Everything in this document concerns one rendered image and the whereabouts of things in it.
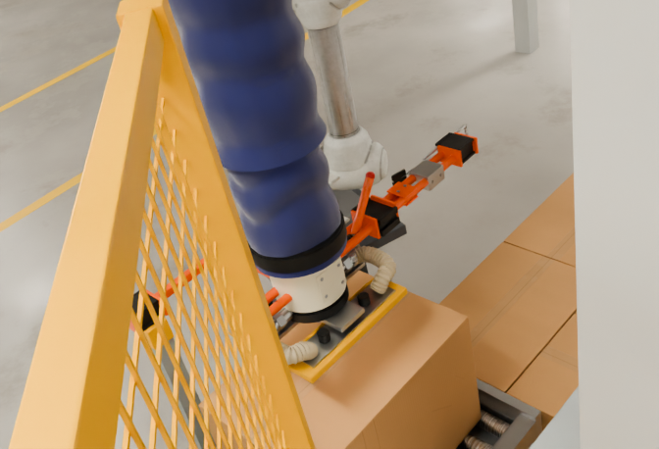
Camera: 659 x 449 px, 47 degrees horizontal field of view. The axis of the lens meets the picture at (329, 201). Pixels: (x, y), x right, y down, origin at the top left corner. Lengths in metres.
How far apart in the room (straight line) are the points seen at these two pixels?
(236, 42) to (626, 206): 0.99
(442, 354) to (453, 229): 1.95
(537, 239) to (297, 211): 1.48
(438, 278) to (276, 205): 2.12
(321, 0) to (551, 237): 1.23
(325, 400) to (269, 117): 0.76
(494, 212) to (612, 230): 3.47
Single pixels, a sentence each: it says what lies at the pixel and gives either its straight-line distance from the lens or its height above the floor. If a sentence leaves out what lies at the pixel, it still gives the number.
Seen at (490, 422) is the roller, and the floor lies 0.55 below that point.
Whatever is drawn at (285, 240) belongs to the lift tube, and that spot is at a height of 1.42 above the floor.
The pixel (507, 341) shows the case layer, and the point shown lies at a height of 0.54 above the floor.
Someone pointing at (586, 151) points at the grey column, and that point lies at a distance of 0.45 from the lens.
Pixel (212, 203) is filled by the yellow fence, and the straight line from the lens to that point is 0.91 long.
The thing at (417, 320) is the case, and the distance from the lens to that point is 2.00.
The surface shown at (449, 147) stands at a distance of 2.06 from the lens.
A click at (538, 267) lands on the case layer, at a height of 0.54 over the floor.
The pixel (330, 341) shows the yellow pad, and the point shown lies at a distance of 1.73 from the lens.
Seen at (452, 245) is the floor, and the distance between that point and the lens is 3.75.
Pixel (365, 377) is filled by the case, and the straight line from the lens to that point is 1.89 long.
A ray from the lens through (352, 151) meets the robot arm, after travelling 2.47.
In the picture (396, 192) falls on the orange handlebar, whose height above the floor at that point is 1.25.
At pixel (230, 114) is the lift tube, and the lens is 1.41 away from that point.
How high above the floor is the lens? 2.32
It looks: 33 degrees down
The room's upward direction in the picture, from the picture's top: 14 degrees counter-clockwise
